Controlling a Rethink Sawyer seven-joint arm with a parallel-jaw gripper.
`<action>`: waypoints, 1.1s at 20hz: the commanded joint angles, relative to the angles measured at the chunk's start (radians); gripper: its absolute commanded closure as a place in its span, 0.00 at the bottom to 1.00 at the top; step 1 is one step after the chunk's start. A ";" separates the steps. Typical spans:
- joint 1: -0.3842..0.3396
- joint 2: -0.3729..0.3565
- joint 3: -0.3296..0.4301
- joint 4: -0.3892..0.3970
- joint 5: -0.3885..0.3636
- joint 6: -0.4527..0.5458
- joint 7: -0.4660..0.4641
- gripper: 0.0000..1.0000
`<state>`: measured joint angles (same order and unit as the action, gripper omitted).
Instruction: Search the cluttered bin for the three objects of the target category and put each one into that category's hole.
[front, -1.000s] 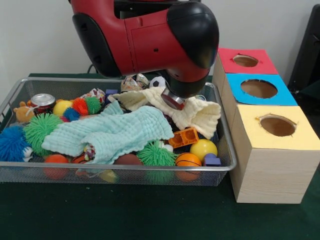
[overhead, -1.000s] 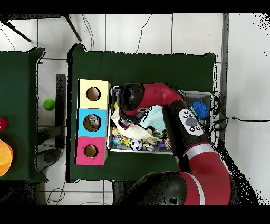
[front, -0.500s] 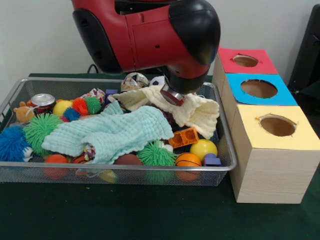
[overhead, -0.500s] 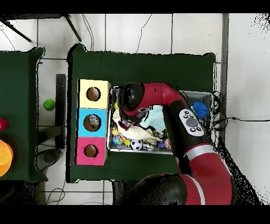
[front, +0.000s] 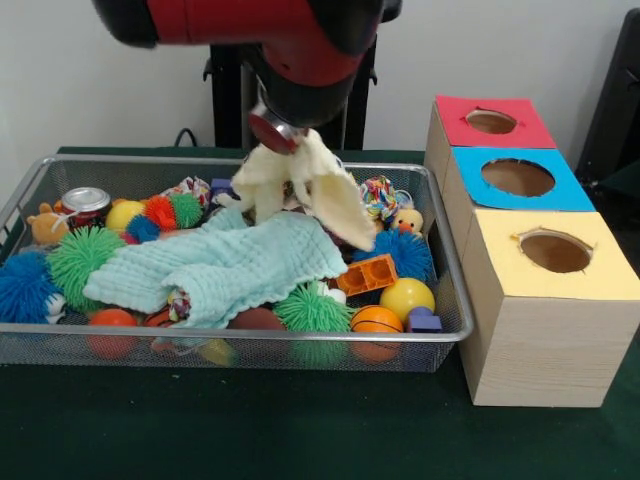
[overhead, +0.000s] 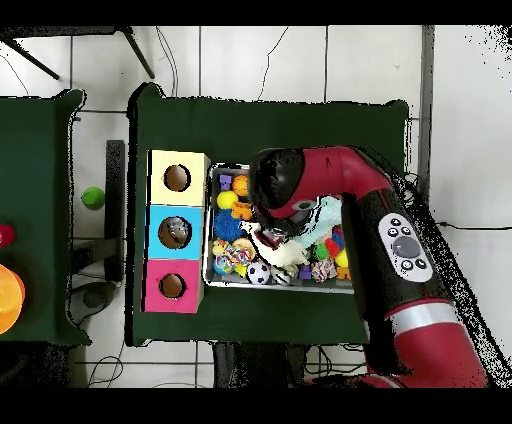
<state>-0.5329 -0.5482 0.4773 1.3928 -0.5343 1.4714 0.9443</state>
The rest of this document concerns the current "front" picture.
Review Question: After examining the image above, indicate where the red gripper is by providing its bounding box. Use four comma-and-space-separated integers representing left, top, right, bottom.
248, 112, 299, 154

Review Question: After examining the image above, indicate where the cream waffle cloth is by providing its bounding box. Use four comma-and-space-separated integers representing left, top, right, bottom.
215, 128, 377, 253

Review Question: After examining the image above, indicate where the mint green waffle cloth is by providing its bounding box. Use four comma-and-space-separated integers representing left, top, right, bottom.
82, 207, 350, 331

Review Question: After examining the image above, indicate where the shallow mesh bin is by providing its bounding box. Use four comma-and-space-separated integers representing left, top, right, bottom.
0, 154, 474, 374

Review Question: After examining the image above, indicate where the wooden box with three holes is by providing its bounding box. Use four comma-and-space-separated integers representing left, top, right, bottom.
423, 94, 640, 409

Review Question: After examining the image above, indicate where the yellow duck plush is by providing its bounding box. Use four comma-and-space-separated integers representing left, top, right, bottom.
389, 207, 424, 237

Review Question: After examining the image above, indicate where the orange building brick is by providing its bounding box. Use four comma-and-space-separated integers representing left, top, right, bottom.
335, 253, 400, 297

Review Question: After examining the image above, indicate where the green spiky ball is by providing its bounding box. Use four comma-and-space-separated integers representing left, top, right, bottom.
273, 282, 357, 369
47, 227, 126, 314

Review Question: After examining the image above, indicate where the blue spiky ball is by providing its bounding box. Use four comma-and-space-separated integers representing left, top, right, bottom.
352, 228, 434, 282

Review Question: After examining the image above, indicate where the yellow ball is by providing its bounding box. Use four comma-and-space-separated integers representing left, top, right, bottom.
379, 277, 436, 324

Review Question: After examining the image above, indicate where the small orange basketball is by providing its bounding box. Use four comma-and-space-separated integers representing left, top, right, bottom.
349, 303, 406, 364

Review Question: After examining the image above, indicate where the dark green table cloth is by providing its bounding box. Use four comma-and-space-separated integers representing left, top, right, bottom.
0, 145, 640, 480

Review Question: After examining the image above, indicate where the black upright panel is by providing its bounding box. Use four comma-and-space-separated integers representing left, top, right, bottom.
574, 7, 640, 189

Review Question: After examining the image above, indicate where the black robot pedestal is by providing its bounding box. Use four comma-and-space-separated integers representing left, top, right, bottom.
202, 0, 404, 151

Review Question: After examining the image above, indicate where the colourful rope knot toy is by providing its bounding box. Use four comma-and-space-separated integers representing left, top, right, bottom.
359, 174, 402, 224

